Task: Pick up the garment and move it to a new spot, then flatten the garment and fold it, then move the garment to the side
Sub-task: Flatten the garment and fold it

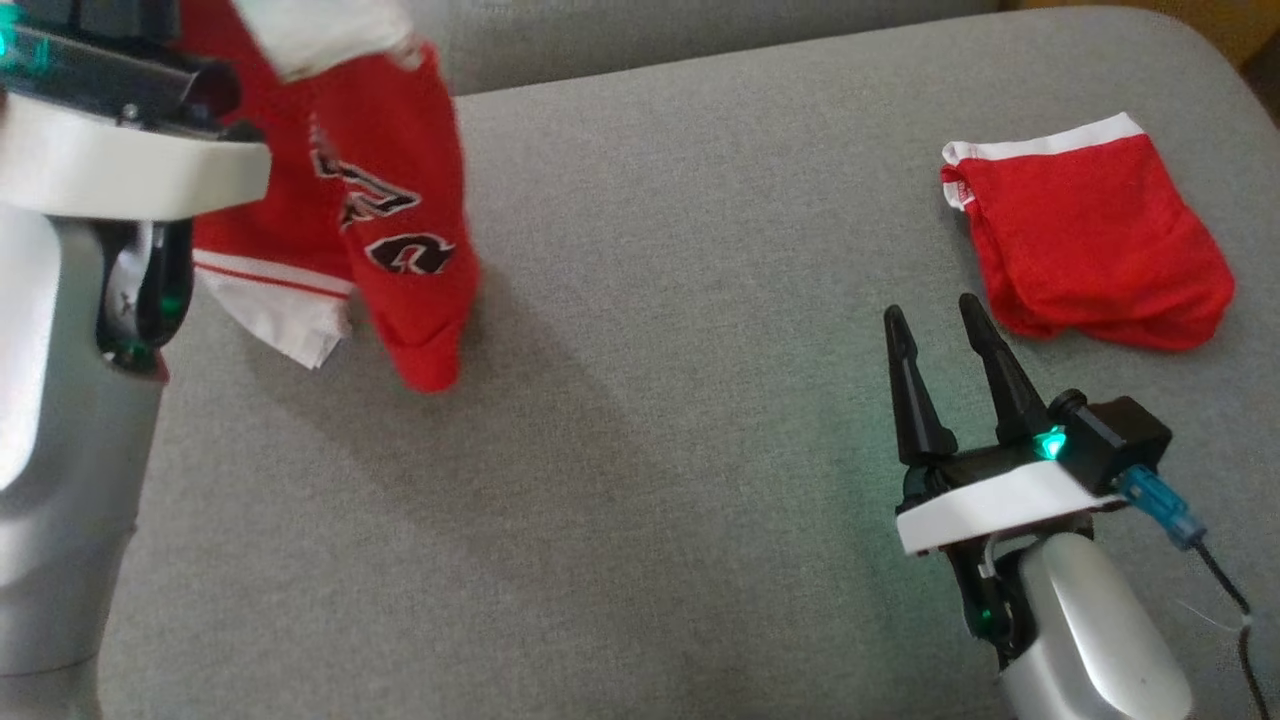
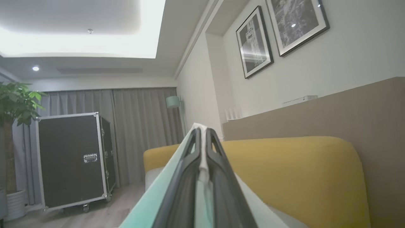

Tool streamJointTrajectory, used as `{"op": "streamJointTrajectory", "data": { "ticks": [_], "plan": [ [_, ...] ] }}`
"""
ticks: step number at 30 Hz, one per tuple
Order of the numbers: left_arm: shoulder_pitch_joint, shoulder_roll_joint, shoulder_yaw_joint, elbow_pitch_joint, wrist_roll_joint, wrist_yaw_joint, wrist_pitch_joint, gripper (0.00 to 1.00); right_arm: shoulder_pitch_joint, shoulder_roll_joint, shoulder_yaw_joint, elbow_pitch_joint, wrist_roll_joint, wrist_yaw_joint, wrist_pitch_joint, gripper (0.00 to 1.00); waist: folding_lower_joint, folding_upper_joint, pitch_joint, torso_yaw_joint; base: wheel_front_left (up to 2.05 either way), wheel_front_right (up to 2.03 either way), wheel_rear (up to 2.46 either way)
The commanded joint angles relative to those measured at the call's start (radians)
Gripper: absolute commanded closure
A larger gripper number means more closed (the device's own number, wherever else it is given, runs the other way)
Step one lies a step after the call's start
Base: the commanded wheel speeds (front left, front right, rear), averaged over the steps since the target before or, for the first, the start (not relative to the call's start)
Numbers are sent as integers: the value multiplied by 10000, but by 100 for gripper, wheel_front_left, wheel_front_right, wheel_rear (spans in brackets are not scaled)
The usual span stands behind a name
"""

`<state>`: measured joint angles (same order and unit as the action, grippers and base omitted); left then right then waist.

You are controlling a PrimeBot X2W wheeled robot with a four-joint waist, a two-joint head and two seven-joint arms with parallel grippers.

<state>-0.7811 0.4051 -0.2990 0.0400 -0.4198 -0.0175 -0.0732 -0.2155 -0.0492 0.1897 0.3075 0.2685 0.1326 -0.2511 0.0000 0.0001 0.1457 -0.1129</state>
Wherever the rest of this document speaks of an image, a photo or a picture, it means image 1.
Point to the red jersey with white trim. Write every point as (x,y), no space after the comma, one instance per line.
(400,150)

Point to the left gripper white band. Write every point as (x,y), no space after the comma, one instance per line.
(120,160)

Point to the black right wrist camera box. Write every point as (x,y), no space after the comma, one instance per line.
(1120,440)

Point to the large grey sofa seat cushion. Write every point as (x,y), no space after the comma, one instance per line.
(640,450)

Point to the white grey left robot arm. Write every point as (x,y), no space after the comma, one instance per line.
(60,450)

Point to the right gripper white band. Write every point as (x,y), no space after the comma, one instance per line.
(1000,505)

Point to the red shorts with white band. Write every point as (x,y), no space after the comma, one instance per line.
(1090,240)

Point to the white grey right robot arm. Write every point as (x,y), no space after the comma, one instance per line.
(1100,640)

